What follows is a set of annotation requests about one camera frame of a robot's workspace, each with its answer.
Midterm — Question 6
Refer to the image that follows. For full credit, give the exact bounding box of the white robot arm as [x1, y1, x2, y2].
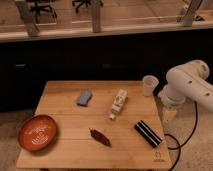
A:
[158, 60, 213, 123]

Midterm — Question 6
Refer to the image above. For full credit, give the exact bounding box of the red ceramic bowl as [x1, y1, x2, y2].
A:
[18, 115, 57, 152]

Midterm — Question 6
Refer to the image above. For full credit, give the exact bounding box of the black white striped box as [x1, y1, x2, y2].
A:
[134, 120, 162, 148]

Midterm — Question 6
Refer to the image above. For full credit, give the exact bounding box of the white plastic cup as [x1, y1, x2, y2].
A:
[142, 75, 159, 97]

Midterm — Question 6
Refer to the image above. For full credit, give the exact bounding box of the white plastic bottle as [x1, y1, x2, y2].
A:
[109, 89, 127, 120]

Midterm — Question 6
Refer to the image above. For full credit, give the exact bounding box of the wooden table board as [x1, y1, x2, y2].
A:
[16, 81, 171, 170]

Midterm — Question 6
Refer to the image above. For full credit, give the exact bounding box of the dark red chili pepper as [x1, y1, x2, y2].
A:
[90, 129, 111, 147]

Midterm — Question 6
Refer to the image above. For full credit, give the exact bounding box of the blue sponge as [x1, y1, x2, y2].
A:
[77, 89, 92, 107]

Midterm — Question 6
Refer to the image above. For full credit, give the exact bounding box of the black office chair right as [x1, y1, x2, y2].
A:
[72, 0, 104, 13]

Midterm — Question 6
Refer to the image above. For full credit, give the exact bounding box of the black office chair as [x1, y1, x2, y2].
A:
[30, 0, 57, 22]
[72, 0, 104, 13]

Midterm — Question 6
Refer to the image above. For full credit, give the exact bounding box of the black office chair left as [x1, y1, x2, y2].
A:
[30, 0, 57, 22]

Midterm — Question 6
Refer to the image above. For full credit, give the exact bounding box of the black cable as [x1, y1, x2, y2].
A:
[163, 100, 199, 171]

